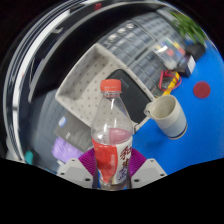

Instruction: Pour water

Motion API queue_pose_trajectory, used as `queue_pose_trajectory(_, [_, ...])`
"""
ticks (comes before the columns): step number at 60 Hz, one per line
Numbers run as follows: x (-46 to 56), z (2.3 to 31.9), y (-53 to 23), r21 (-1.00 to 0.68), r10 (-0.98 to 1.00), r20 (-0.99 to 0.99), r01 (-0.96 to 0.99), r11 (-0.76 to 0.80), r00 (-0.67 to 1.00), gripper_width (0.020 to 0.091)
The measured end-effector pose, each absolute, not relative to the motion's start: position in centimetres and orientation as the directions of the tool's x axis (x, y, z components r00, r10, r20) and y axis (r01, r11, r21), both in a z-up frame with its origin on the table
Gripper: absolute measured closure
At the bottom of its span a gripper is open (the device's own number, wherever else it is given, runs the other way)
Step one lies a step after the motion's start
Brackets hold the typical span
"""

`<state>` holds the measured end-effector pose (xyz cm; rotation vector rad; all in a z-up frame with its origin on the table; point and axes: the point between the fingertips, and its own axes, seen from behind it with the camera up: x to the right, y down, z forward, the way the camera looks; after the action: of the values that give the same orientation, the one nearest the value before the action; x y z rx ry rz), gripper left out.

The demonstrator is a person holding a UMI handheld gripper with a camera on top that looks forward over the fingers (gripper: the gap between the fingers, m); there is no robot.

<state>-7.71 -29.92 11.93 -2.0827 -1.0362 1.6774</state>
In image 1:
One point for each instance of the white cup with blue base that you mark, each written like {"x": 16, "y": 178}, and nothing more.
{"x": 170, "y": 116}

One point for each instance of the green potted plant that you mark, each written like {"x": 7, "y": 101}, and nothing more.
{"x": 188, "y": 26}

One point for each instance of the flat round red coaster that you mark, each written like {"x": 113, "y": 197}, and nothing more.
{"x": 202, "y": 90}

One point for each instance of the yellow multimeter with red leads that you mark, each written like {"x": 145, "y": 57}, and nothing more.
{"x": 170, "y": 81}

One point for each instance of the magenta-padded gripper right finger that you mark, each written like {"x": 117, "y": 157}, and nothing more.
{"x": 150, "y": 171}

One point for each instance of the black box with label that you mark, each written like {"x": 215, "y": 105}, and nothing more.
{"x": 187, "y": 66}

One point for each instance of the black rectangular case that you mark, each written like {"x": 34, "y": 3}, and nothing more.
{"x": 136, "y": 96}

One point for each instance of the black zip case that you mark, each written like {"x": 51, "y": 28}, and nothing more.
{"x": 196, "y": 50}

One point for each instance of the dark grey flat box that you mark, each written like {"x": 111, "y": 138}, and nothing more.
{"x": 73, "y": 133}

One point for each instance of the white perforated tray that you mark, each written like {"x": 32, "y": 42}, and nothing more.
{"x": 86, "y": 90}

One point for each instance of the black overhead shelf unit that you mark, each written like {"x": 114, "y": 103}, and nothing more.
{"x": 66, "y": 40}

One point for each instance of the small teal device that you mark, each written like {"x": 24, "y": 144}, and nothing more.
{"x": 29, "y": 156}

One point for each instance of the clear organizer box, coloured parts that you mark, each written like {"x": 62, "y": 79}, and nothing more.
{"x": 170, "y": 51}

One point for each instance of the purple plastic bag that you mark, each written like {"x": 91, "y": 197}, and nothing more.
{"x": 65, "y": 150}

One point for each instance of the clear red-capped drink bottle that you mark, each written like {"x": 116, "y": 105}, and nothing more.
{"x": 111, "y": 143}

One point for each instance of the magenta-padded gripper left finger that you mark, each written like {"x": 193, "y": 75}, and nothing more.
{"x": 75, "y": 171}

